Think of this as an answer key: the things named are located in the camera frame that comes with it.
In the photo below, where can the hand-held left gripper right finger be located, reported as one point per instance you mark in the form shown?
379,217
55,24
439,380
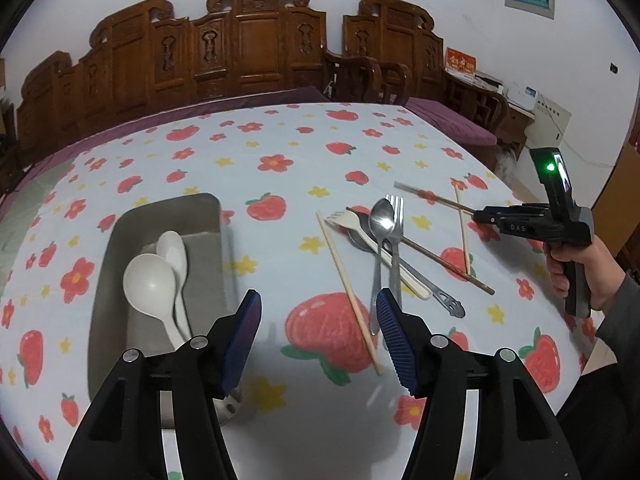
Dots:
397,345

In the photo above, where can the white box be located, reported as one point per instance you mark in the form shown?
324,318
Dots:
520,96

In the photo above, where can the white plastic fork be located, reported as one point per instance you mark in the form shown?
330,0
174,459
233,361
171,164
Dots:
345,221

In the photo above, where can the long purple bench cushion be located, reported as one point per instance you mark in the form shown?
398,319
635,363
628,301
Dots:
150,120

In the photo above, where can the person's right hand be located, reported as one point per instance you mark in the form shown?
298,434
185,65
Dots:
605,275

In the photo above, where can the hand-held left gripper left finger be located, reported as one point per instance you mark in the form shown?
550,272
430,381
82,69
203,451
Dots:
240,345

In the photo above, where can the carved wooden armchair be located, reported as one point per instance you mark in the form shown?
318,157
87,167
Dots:
395,35

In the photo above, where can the person's right forearm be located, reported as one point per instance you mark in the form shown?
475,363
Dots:
620,320

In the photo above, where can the long carved wooden bench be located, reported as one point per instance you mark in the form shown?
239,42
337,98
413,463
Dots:
260,45

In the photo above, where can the cream white appliance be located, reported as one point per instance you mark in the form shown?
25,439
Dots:
550,125

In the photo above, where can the light bamboo chopstick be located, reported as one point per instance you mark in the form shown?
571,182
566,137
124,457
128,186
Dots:
345,280
463,232

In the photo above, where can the strawberry print tablecloth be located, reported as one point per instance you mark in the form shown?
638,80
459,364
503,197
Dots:
280,185

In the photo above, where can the red desk calendar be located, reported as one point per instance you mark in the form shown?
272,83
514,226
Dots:
461,64

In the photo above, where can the small white plastic spoon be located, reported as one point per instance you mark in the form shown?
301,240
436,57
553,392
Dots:
172,250

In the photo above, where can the dark brown chopstick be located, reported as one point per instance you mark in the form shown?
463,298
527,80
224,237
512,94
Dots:
450,267
430,196

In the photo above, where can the grey metal tray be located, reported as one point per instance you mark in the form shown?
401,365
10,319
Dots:
200,270

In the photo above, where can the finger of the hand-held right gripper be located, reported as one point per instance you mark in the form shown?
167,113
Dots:
492,215

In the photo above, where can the metal fork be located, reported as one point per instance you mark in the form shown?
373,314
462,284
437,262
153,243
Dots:
396,230

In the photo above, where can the large white plastic spoon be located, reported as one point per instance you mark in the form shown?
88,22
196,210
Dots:
150,282

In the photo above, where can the metal spoon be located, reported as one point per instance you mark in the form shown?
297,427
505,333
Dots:
440,295
382,217

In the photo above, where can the purple seat cushion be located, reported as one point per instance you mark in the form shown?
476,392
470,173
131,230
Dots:
450,120

